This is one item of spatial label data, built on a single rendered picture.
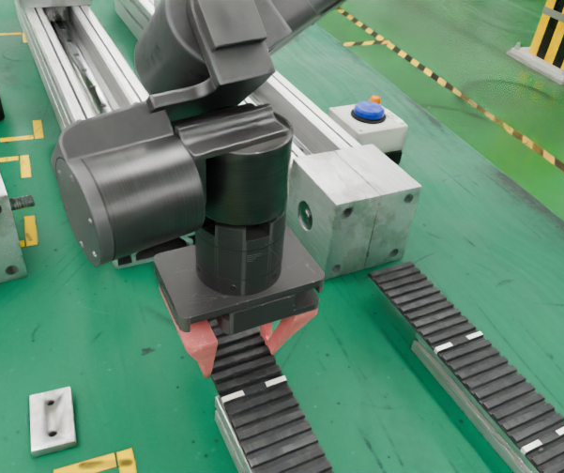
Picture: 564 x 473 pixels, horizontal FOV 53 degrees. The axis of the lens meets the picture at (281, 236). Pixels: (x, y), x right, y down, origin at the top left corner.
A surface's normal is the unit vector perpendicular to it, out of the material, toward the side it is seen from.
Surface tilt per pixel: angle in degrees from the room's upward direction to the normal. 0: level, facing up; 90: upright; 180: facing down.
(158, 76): 107
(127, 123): 47
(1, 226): 90
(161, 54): 103
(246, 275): 90
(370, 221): 90
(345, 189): 0
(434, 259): 0
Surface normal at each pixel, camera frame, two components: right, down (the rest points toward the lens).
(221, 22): 0.47, -0.15
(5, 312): 0.08, -0.79
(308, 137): -0.89, 0.21
